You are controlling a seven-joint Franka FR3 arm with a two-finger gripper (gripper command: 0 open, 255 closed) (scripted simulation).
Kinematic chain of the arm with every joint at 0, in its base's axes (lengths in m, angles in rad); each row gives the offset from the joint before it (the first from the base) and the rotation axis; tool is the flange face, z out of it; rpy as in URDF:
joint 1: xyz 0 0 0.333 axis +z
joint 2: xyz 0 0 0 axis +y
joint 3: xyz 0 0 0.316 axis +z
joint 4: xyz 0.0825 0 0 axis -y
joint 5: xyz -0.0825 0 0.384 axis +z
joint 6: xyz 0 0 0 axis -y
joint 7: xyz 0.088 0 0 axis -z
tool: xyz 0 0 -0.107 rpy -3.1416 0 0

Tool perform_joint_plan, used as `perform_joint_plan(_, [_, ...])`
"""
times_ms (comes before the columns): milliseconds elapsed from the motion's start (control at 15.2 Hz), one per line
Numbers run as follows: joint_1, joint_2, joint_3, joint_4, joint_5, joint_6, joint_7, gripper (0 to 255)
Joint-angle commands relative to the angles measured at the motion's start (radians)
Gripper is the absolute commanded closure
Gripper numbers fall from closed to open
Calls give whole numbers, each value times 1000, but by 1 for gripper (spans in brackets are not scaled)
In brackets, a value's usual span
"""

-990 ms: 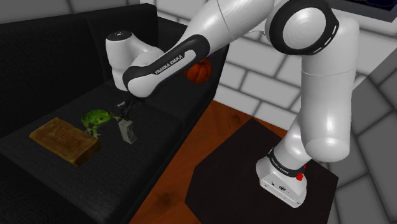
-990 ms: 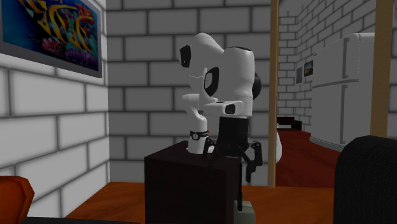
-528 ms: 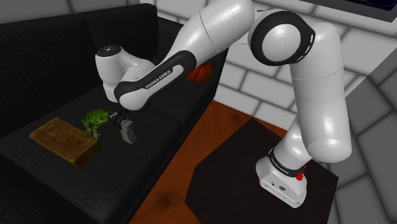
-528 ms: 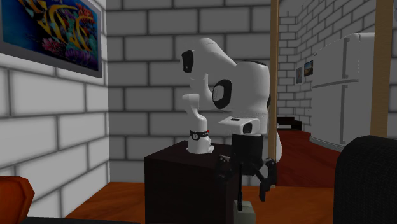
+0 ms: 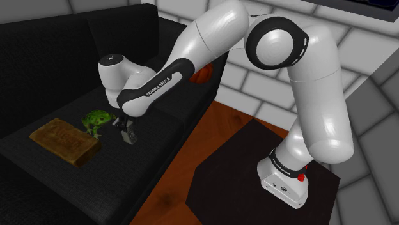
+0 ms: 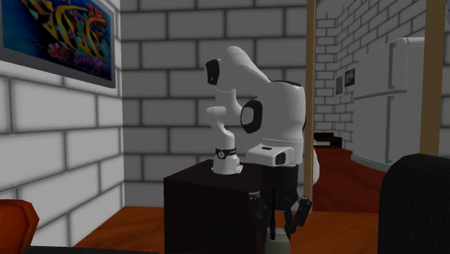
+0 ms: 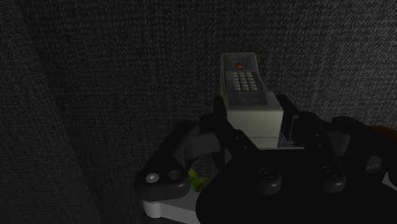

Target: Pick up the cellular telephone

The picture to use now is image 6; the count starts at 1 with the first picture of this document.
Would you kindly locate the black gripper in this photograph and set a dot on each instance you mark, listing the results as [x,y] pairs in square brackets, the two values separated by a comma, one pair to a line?
[281,186]

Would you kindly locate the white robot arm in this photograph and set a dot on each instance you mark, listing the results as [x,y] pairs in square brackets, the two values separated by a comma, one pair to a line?
[281,105]

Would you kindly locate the pale grey box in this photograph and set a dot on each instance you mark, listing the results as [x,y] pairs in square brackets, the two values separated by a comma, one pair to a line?
[280,242]

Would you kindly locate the dark robot stand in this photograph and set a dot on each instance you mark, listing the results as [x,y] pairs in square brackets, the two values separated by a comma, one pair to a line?
[204,211]

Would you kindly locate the white refrigerator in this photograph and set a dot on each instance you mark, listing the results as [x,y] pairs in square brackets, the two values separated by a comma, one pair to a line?
[386,105]

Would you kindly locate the orange seat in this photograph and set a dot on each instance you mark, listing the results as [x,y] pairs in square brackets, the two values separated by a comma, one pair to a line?
[16,225]

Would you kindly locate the small portrait wall picture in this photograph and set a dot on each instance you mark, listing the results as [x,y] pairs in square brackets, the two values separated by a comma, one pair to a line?
[339,85]

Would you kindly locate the wooden door frame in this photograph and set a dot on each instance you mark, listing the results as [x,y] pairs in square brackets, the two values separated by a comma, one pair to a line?
[310,70]

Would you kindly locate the small landscape wall picture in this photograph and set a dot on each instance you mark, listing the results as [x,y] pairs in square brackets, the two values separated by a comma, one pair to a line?
[349,77]

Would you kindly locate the colourful fish wall picture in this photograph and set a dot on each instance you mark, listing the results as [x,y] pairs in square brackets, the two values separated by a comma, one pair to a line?
[59,35]

